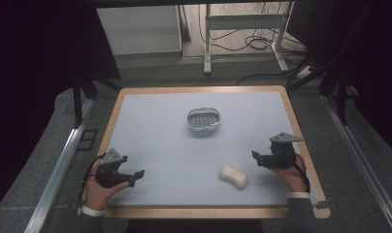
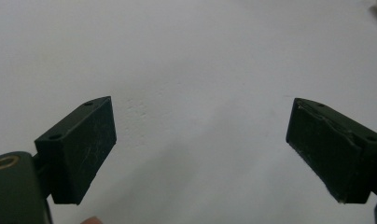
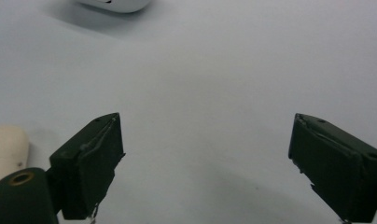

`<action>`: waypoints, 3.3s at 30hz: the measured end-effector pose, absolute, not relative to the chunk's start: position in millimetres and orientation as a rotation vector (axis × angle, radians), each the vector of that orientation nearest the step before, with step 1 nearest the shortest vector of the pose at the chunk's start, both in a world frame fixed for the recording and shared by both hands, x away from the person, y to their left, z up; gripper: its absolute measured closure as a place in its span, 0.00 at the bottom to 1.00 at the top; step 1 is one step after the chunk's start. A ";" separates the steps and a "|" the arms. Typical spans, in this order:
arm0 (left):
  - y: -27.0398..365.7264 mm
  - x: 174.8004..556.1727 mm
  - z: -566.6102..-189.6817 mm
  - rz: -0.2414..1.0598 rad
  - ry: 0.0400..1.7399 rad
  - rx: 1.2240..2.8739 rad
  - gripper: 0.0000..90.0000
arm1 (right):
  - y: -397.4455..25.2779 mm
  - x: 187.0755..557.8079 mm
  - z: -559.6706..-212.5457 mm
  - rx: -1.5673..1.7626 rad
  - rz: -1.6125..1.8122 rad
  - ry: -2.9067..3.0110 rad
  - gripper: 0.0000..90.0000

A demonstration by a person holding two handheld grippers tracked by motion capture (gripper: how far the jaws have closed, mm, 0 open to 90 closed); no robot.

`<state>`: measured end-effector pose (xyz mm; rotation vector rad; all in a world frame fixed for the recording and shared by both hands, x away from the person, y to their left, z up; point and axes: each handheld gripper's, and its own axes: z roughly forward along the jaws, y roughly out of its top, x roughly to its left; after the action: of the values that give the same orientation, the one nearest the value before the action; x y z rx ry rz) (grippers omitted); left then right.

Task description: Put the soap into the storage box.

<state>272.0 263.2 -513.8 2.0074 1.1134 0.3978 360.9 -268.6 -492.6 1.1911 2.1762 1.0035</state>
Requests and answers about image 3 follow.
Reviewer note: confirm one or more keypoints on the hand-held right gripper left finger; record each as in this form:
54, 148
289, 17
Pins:
87, 168

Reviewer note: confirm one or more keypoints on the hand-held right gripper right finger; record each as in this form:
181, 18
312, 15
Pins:
336, 174

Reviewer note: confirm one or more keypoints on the cream rounded object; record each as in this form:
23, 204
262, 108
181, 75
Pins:
6, 149

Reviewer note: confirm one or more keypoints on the white rounded object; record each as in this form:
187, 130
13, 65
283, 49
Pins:
116, 4

